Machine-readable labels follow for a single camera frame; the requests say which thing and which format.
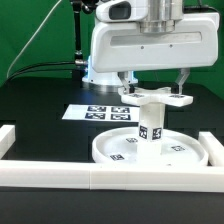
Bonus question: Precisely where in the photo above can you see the white left fence bar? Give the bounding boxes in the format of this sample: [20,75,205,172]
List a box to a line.
[0,125,16,160]

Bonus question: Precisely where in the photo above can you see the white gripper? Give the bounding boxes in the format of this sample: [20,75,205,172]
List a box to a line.
[91,13,219,95]

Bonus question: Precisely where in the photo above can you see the black camera stand pole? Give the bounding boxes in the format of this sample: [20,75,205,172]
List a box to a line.
[69,0,99,66]

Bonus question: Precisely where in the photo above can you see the grey cable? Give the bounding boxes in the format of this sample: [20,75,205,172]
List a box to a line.
[6,0,64,78]

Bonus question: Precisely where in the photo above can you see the white round table top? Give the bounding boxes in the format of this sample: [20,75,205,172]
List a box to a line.
[92,127,208,167]

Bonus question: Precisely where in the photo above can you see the white fence bar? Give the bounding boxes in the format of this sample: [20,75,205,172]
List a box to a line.
[198,132,224,167]
[0,160,224,193]
[0,125,16,160]

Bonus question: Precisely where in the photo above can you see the white cross-shaped table base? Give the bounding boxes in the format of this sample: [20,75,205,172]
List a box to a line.
[121,87,193,107]

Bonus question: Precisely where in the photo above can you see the black cable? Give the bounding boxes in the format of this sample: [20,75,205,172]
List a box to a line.
[6,60,88,83]

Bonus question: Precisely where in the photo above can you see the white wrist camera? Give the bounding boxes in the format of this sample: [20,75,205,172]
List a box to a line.
[96,0,148,22]

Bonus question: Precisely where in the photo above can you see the white right fence bar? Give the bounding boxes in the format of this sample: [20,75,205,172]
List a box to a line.
[198,132,224,167]

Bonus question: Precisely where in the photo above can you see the white front fence bar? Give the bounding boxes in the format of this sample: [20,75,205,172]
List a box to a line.
[0,160,224,193]

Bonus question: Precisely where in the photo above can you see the paper sheet with markers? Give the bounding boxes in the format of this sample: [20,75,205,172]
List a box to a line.
[62,104,139,122]

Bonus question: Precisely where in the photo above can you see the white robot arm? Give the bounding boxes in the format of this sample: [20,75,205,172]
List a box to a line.
[83,0,220,91]

